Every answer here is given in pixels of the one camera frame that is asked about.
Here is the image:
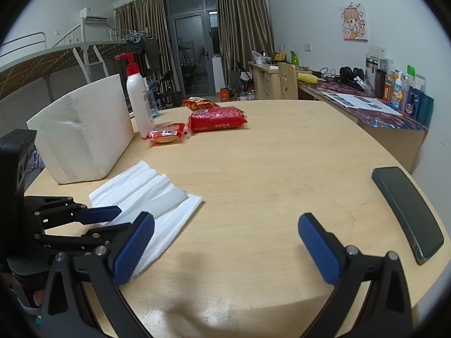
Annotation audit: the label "hanging dark green garment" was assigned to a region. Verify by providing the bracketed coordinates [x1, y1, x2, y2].
[144, 39, 162, 72]

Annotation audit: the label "dark thermos flask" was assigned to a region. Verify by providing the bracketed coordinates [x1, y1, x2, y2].
[364, 54, 380, 96]

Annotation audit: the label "white cloth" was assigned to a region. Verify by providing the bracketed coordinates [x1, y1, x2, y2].
[88, 160, 204, 279]

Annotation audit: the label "hanging dark blue clothes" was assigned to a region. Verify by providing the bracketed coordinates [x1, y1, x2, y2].
[124, 39, 147, 55]

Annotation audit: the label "black headphones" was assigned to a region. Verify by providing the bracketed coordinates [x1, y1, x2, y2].
[339, 66, 368, 86]

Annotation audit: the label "dark blue box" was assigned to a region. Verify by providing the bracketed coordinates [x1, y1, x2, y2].
[403, 90, 421, 117]

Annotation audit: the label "black folding chair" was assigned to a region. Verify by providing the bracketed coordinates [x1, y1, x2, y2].
[154, 70, 177, 110]
[228, 61, 255, 94]

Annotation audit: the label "large red snack packet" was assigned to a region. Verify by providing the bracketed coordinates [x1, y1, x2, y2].
[188, 106, 247, 134]

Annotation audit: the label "wooden chair with face cutout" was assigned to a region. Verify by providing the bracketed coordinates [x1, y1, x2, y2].
[276, 62, 300, 101]

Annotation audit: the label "orange red snack packet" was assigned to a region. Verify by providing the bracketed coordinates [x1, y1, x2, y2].
[181, 96, 216, 111]

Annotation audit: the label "white bottle with green cap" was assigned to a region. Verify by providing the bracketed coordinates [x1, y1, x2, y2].
[401, 65, 417, 111]

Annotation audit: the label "small red snack packet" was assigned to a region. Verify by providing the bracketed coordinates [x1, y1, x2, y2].
[144, 123, 187, 147]

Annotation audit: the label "light wooden desk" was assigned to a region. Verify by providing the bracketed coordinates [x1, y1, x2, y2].
[248, 60, 282, 101]

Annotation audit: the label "glass balcony door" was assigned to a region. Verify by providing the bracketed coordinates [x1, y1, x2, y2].
[163, 0, 227, 96]

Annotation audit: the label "black smartphone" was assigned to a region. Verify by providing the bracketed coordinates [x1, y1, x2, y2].
[371, 166, 445, 266]

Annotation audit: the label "white air conditioner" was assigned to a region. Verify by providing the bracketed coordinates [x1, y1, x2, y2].
[79, 7, 110, 26]

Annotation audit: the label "brown curtain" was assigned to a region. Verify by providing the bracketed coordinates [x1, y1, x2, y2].
[114, 0, 177, 96]
[215, 0, 276, 96]

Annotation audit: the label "desk with patterned cloth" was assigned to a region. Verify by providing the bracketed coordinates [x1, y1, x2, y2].
[297, 77, 431, 177]

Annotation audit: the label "blue patterned quilt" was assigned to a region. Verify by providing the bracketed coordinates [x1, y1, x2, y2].
[27, 147, 46, 170]

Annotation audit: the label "wall poster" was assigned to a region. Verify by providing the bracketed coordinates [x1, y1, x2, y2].
[340, 3, 369, 41]

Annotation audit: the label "white foam box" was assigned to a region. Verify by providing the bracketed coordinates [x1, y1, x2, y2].
[26, 74, 135, 185]

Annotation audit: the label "clear water bottle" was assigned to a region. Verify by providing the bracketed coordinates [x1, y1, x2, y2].
[143, 77, 160, 119]

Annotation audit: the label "printed white papers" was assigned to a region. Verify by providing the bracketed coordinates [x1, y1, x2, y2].
[322, 91, 403, 116]

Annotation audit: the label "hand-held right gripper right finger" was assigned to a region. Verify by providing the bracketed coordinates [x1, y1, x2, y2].
[297, 213, 414, 338]

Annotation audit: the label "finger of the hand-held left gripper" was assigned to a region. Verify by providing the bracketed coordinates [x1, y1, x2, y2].
[35, 222, 132, 254]
[33, 196, 122, 232]

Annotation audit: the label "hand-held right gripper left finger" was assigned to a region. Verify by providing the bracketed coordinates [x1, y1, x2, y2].
[40, 211, 156, 338]

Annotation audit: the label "white metal bunk bed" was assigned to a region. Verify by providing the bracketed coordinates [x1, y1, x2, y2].
[0, 32, 118, 113]

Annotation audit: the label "white bottle with red pump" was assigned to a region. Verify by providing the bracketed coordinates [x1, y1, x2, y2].
[114, 52, 156, 139]

